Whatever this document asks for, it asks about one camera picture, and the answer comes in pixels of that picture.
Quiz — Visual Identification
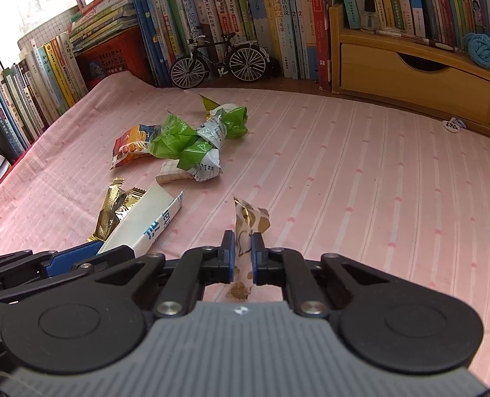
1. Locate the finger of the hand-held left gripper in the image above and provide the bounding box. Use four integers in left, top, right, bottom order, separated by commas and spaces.
0, 245, 136, 303
0, 242, 102, 288

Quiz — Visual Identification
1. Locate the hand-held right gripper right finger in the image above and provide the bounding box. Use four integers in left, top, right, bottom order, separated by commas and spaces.
251, 232, 388, 318

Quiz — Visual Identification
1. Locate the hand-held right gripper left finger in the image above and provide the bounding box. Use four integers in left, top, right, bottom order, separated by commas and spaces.
95, 230, 236, 318

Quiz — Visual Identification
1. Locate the gold foil wrapper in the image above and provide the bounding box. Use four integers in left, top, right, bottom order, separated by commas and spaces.
86, 188, 147, 243

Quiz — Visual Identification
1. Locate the clear gold-dotted wrapper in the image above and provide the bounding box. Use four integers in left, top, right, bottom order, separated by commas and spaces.
226, 196, 270, 300

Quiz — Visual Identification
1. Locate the white blue paper box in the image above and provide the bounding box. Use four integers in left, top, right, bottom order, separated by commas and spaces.
95, 184, 185, 259

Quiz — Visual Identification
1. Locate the yellow green foil wrapper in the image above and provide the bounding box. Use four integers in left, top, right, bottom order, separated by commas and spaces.
199, 94, 219, 120

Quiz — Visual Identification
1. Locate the gold foil wrapper strip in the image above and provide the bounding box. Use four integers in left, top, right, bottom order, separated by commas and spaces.
98, 177, 127, 216

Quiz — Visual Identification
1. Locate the white checked candy pack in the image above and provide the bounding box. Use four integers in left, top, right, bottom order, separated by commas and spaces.
155, 161, 194, 185

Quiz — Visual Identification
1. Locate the green silver foil wrapper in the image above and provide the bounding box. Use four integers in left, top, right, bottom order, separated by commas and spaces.
179, 105, 250, 185

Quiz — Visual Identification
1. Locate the orange snack packet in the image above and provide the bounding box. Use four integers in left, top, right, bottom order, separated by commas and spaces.
110, 124, 163, 170

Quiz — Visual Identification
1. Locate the pink striped tablecloth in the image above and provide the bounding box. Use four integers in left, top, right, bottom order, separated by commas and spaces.
0, 72, 490, 385

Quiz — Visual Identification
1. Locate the row of paperback books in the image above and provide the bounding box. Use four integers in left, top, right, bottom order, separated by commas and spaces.
0, 31, 89, 162

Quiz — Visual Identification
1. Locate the black model bicycle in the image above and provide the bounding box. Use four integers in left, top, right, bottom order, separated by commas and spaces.
170, 31, 270, 89

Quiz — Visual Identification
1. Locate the red plastic crate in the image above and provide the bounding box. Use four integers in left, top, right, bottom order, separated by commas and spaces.
75, 27, 155, 92

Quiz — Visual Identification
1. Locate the white grid board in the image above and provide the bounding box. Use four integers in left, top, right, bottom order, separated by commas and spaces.
17, 6, 74, 50

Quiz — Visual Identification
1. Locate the stack of flat books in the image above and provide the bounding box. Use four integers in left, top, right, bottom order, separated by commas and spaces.
68, 0, 138, 52

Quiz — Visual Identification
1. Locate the row of tall books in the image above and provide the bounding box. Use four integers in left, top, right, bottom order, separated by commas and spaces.
125, 0, 332, 92

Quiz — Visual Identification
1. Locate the small glass bottle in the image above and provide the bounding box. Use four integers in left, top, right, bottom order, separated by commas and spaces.
360, 0, 380, 34

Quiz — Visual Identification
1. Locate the thin pen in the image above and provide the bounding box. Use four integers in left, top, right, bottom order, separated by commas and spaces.
375, 28, 436, 46

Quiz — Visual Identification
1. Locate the wooden desk organiser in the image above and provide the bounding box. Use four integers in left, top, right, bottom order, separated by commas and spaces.
329, 3, 490, 143

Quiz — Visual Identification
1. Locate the blue yarn ball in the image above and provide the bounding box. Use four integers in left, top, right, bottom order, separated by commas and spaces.
463, 32, 490, 68

